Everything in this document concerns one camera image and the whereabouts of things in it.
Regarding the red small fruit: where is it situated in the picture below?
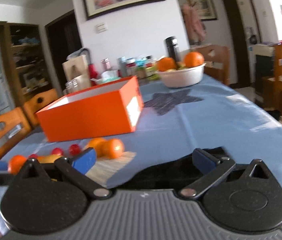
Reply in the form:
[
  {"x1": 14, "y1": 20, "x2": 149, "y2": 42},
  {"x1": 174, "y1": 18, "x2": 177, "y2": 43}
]
[{"x1": 69, "y1": 144, "x2": 81, "y2": 156}]

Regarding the yellow pear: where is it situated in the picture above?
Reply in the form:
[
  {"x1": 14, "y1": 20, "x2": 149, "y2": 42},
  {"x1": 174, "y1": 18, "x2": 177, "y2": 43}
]
[{"x1": 37, "y1": 154, "x2": 61, "y2": 164}]

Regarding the red cherry tomato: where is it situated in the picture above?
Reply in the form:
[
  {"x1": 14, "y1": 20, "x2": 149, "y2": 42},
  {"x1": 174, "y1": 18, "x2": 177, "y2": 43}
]
[{"x1": 51, "y1": 147, "x2": 64, "y2": 156}]

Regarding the wooden chair near left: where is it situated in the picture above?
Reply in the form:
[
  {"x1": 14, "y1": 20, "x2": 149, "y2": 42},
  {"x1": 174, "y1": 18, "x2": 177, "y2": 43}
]
[{"x1": 0, "y1": 107, "x2": 32, "y2": 159}]

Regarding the black cloth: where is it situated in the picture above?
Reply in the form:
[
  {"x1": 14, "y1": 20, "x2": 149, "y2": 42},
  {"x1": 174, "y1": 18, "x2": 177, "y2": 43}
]
[{"x1": 118, "y1": 147, "x2": 230, "y2": 191}]

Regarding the small orange tangerine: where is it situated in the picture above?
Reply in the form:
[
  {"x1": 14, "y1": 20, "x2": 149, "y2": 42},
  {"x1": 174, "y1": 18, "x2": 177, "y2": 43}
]
[{"x1": 102, "y1": 139, "x2": 125, "y2": 159}]

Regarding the blue tablecloth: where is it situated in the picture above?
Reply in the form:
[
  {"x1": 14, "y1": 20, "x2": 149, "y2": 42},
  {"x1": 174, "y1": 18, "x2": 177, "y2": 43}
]
[{"x1": 0, "y1": 73, "x2": 282, "y2": 230}]

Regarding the orange cardboard box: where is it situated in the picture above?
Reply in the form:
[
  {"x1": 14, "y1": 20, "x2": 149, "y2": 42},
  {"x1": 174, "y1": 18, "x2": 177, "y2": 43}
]
[{"x1": 37, "y1": 76, "x2": 144, "y2": 142}]

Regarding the wooden chair far left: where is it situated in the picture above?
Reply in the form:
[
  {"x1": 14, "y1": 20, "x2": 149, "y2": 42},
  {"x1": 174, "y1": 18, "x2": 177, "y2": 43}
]
[{"x1": 22, "y1": 89, "x2": 58, "y2": 128}]

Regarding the glass jar mug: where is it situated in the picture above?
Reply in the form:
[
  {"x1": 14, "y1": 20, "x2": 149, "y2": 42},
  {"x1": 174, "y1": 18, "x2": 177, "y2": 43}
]
[{"x1": 63, "y1": 79, "x2": 81, "y2": 95}]

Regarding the white fruit bowl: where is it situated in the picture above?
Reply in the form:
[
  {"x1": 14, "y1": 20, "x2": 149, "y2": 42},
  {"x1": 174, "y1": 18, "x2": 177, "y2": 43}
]
[{"x1": 156, "y1": 63, "x2": 206, "y2": 88}]

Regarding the red umbrella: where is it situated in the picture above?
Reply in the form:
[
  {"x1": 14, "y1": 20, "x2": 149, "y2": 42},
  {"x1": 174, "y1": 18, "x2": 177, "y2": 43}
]
[{"x1": 82, "y1": 47, "x2": 99, "y2": 81}]

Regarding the beige paper bag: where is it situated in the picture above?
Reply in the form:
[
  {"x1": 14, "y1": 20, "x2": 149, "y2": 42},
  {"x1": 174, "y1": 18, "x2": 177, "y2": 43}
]
[{"x1": 63, "y1": 55, "x2": 91, "y2": 89}]

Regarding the wooden cabinet shelf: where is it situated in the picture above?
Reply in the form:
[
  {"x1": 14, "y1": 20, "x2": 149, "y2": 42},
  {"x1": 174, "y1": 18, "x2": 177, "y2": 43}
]
[{"x1": 0, "y1": 22, "x2": 53, "y2": 107}]

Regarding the wooden chair behind bowl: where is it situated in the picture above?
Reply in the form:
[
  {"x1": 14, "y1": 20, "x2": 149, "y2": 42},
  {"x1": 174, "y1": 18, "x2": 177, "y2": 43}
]
[{"x1": 195, "y1": 44, "x2": 230, "y2": 86}]

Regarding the pink bottle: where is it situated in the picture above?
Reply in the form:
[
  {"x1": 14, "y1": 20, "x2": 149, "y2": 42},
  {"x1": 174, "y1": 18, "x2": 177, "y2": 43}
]
[{"x1": 101, "y1": 58, "x2": 112, "y2": 72}]

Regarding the orange in bowl right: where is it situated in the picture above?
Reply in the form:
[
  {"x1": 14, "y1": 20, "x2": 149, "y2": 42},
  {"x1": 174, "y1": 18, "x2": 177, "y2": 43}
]
[{"x1": 184, "y1": 51, "x2": 205, "y2": 68}]

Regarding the orange in bowl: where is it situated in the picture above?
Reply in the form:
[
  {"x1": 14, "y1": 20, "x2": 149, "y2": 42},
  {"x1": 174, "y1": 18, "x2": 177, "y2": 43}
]
[
  {"x1": 184, "y1": 51, "x2": 205, "y2": 68},
  {"x1": 156, "y1": 57, "x2": 177, "y2": 72}
]

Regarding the orange in bowl left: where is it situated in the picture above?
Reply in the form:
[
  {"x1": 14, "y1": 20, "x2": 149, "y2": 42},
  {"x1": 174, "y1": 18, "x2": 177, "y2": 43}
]
[{"x1": 156, "y1": 57, "x2": 177, "y2": 72}]

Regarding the grey blue bottle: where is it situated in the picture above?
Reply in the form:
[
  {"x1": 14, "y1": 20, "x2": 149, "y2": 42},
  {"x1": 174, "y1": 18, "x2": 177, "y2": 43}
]
[{"x1": 117, "y1": 57, "x2": 128, "y2": 77}]

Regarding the black thermos bottle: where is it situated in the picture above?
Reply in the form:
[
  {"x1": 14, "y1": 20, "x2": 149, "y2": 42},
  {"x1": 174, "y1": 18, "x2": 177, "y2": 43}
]
[{"x1": 165, "y1": 36, "x2": 180, "y2": 62}]

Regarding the small framed picture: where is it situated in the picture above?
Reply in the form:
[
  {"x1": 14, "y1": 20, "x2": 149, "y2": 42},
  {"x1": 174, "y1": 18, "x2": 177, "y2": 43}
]
[{"x1": 178, "y1": 0, "x2": 218, "y2": 21}]

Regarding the wall switch panel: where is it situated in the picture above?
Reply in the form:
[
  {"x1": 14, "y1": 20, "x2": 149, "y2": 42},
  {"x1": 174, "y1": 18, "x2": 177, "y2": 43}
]
[{"x1": 95, "y1": 23, "x2": 108, "y2": 33}]

